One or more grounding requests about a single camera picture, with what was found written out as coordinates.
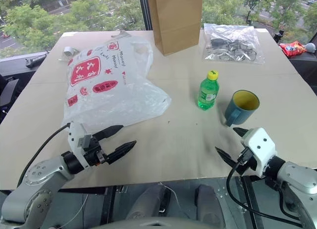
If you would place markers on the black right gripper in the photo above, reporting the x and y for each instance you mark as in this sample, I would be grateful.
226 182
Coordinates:
247 164

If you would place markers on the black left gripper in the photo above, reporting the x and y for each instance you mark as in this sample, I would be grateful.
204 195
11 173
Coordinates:
95 154

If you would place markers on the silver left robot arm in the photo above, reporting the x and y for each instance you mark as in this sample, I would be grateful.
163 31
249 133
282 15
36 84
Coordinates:
37 179

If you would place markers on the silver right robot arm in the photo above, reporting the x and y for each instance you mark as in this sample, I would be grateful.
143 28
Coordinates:
297 182

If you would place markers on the blue mug with yellow inside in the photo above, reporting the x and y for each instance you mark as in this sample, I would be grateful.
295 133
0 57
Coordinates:
237 112

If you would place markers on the white red-printed plastic bag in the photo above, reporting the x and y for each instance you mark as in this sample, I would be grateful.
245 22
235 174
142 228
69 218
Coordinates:
111 102

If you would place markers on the black table leg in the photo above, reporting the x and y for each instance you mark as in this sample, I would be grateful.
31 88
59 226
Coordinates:
108 204
252 201

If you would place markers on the green bottle with yellow cap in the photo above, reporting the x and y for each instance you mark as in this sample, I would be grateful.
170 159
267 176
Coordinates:
207 92

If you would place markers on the dark grey rounded shape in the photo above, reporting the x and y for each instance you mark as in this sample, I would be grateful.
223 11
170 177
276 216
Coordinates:
208 204
148 201

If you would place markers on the grey tape roll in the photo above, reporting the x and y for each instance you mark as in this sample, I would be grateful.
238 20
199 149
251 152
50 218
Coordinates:
68 51

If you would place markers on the red snack packet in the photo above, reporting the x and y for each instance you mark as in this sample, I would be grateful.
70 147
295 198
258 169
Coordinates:
293 49

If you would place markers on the black remote-like device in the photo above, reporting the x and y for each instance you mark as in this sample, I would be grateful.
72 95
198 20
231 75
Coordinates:
34 61

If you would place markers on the small black stand device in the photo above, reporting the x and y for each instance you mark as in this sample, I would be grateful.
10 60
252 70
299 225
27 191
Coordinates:
278 36

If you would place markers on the grey plush toy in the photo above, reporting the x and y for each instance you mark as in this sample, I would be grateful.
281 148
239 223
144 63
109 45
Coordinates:
311 48

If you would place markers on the brown paper bag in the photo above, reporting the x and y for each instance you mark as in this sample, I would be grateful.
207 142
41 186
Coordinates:
175 23

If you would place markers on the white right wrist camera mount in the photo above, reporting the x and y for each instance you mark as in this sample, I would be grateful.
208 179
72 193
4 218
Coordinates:
260 144

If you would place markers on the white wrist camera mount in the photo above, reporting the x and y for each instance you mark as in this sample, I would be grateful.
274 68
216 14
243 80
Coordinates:
260 144
74 136

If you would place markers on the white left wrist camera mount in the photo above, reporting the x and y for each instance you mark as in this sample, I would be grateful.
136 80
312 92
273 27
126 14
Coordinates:
74 136

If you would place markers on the black window frame post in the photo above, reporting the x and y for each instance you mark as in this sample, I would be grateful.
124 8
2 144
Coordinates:
146 11

